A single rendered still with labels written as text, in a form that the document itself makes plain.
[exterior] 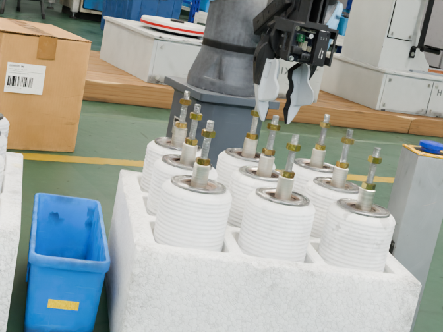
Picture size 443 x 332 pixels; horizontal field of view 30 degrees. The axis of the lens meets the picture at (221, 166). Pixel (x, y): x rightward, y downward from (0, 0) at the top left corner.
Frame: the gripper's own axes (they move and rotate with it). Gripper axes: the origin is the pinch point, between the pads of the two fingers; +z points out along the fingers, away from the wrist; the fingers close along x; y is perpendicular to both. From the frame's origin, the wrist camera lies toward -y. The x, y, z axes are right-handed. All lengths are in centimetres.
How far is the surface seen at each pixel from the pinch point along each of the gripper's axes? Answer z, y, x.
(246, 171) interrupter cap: 9.3, 0.5, -2.8
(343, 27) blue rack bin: 3, -490, 296
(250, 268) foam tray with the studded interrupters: 17.4, 18.8, -8.3
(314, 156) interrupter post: 7.7, -8.0, 13.0
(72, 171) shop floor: 35, -84, -8
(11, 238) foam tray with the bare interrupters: 17.8, 11.8, -37.7
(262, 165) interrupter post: 7.9, 1.2, -0.9
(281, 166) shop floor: 35, -112, 63
